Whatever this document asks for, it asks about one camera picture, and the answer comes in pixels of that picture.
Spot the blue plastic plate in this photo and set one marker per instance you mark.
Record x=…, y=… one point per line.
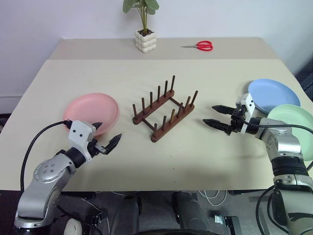
x=274, y=95

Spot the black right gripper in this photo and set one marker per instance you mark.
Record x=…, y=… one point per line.
x=235, y=122

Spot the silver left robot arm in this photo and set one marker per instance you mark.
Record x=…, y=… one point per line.
x=41, y=186

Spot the brown wooden dish rack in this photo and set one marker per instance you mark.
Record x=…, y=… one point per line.
x=155, y=137

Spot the pink plastic plate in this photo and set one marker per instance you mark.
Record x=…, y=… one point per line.
x=93, y=107

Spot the dark rounded shape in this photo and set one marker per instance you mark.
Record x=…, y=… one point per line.
x=190, y=210

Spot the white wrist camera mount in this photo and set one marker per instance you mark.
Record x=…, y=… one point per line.
x=79, y=132
x=248, y=102

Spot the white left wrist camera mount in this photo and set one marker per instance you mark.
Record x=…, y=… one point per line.
x=79, y=132

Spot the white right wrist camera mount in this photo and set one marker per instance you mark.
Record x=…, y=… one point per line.
x=248, y=102

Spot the green leafy plant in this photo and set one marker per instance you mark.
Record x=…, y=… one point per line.
x=129, y=5

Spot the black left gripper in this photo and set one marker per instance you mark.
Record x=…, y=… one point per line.
x=98, y=151

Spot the green plastic plate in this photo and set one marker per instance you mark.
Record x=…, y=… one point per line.
x=305, y=142

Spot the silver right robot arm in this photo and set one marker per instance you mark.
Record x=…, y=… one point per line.
x=281, y=144

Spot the black metal stand frame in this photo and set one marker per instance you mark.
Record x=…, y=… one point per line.
x=93, y=215

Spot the white bubble plant pot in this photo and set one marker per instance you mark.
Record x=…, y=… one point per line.
x=145, y=42

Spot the black metal bracket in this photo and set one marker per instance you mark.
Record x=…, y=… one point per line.
x=228, y=221

